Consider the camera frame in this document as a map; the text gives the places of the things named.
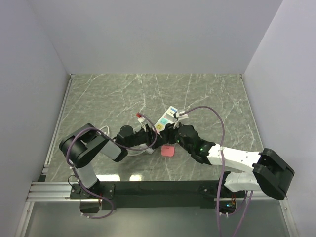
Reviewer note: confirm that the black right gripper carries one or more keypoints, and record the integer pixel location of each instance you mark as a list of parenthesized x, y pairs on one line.
[(170, 130)]

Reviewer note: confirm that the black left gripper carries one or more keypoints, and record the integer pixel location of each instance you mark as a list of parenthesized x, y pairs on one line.
[(152, 138)]

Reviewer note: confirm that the white power strip colourful sockets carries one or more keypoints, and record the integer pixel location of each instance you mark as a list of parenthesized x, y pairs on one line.
[(166, 118)]

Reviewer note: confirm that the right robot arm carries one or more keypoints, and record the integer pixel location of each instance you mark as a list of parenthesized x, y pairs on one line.
[(262, 171)]

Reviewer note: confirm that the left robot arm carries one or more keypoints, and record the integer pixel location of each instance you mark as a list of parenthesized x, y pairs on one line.
[(82, 146)]

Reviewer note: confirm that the pink charger plug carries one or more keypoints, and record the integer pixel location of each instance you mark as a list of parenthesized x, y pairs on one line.
[(167, 151)]

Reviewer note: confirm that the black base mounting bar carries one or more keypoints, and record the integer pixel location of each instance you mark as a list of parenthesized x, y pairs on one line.
[(146, 194)]

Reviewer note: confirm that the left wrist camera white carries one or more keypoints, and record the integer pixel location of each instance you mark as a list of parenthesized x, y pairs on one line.
[(141, 120)]

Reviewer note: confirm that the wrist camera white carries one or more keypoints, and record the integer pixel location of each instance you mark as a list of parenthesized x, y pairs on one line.
[(180, 115), (141, 120)]

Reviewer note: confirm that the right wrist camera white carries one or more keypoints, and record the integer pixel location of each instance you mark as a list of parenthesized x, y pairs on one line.
[(180, 115)]

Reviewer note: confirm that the aluminium frame rail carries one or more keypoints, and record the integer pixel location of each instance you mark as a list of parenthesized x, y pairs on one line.
[(45, 191)]

